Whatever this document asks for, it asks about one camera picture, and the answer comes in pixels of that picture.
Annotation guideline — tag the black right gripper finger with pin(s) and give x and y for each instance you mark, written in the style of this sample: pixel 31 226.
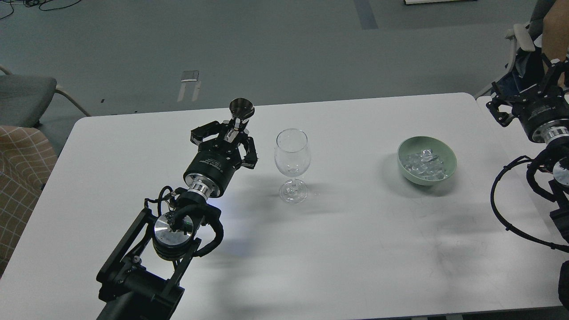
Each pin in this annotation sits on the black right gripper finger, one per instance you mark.
pixel 501 98
pixel 548 88

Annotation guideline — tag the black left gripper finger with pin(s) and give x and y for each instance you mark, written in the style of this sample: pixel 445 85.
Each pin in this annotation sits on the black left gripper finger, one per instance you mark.
pixel 250 159
pixel 211 135

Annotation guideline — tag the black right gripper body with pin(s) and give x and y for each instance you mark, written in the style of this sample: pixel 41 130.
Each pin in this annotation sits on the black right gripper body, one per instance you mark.
pixel 544 119

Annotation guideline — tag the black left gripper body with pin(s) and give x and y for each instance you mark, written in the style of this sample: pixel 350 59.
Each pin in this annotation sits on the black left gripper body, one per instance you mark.
pixel 217 162

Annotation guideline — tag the steel cocktail jigger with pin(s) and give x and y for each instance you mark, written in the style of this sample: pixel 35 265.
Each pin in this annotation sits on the steel cocktail jigger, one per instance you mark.
pixel 241 110

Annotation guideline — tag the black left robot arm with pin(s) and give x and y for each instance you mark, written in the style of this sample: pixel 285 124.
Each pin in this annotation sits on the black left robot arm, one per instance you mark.
pixel 141 278

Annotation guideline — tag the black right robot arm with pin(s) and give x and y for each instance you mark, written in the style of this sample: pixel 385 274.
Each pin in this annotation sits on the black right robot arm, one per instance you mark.
pixel 543 170

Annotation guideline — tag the clear wine glass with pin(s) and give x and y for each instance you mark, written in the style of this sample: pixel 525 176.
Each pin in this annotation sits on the clear wine glass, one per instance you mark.
pixel 292 157

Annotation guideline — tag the clear ice cubes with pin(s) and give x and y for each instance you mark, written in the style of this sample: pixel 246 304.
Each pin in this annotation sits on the clear ice cubes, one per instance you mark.
pixel 426 165

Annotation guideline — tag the blue denim bag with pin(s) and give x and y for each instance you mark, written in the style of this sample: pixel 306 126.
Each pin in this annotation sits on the blue denim bag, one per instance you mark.
pixel 527 71

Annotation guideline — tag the white office chair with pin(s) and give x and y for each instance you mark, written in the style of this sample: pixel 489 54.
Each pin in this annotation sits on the white office chair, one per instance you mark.
pixel 519 39

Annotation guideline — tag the metal floor plate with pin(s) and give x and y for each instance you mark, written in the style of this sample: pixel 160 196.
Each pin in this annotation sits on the metal floor plate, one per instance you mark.
pixel 190 85

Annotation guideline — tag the seated person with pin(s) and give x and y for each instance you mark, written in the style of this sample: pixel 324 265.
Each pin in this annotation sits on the seated person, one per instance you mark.
pixel 549 28

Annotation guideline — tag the green bowl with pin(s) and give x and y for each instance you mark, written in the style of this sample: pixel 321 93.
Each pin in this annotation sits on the green bowl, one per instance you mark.
pixel 416 144

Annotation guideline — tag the beige checkered cushion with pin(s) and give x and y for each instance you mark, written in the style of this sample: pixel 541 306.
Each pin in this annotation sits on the beige checkered cushion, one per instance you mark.
pixel 27 159

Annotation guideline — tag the grey office chair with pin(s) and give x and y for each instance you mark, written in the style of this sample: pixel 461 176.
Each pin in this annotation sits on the grey office chair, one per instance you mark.
pixel 25 98

